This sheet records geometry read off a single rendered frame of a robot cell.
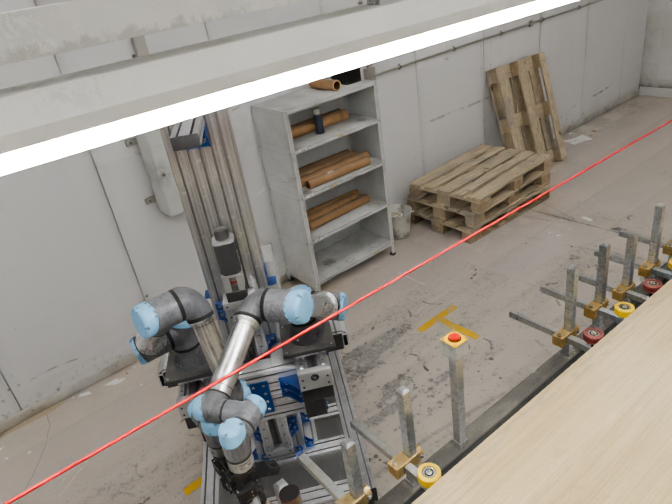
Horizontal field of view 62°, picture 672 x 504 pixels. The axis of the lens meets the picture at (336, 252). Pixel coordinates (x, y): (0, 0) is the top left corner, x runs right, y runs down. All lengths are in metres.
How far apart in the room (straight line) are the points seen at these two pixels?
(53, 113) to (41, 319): 3.47
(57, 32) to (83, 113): 0.09
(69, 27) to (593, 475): 1.86
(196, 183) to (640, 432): 1.83
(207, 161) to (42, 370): 2.49
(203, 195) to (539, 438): 1.52
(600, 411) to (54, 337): 3.34
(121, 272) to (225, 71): 3.47
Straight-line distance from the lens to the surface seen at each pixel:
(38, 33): 0.74
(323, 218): 4.54
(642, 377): 2.44
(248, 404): 1.72
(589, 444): 2.15
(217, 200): 2.26
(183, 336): 2.34
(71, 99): 0.73
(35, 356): 4.25
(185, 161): 2.21
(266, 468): 1.79
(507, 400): 2.55
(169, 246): 4.25
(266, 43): 0.83
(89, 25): 0.75
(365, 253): 4.84
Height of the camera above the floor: 2.47
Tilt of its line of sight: 28 degrees down
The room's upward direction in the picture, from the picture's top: 9 degrees counter-clockwise
